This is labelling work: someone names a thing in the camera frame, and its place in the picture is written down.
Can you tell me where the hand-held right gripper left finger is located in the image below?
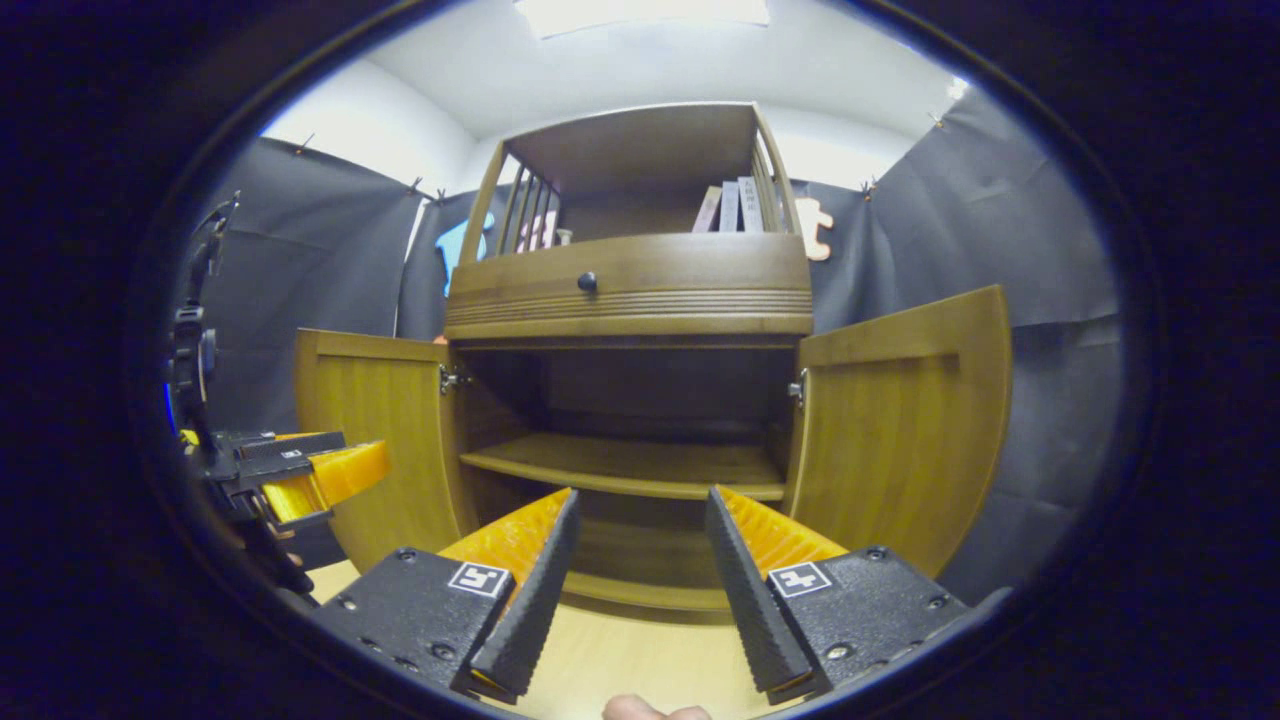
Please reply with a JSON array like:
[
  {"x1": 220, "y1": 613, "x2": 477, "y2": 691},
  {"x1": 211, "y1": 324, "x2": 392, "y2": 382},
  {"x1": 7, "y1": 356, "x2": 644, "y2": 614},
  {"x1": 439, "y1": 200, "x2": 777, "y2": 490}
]
[{"x1": 312, "y1": 487, "x2": 581, "y2": 701}]

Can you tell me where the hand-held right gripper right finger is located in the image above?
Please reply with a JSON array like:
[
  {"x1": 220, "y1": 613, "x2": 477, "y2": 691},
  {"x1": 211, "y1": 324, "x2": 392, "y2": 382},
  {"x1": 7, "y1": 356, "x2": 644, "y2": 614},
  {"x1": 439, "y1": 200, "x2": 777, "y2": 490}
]
[{"x1": 705, "y1": 485, "x2": 969, "y2": 706}]

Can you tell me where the wooden cabinet door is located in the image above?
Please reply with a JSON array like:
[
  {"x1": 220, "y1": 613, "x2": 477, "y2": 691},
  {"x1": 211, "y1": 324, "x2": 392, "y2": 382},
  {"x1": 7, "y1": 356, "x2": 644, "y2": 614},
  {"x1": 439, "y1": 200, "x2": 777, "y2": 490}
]
[
  {"x1": 293, "y1": 328, "x2": 481, "y2": 573},
  {"x1": 783, "y1": 285, "x2": 1013, "y2": 579}
]

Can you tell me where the wooden inner cabinet shelf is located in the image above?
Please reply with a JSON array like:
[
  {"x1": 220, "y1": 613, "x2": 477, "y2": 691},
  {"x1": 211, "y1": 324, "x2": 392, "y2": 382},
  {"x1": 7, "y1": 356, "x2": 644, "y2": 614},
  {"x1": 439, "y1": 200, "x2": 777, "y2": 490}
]
[{"x1": 460, "y1": 433, "x2": 788, "y2": 501}]

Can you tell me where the wooden cabinet drawer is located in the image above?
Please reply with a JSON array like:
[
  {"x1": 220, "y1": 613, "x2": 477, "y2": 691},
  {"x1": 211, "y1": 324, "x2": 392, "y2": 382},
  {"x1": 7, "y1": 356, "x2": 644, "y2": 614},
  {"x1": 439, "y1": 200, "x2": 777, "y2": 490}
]
[{"x1": 445, "y1": 232, "x2": 814, "y2": 339}]

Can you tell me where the large ceiling light panel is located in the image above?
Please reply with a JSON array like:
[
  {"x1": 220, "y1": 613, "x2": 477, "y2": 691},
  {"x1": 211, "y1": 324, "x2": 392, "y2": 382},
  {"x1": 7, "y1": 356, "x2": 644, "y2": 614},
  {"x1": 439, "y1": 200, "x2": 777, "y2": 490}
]
[{"x1": 515, "y1": 0, "x2": 771, "y2": 39}]

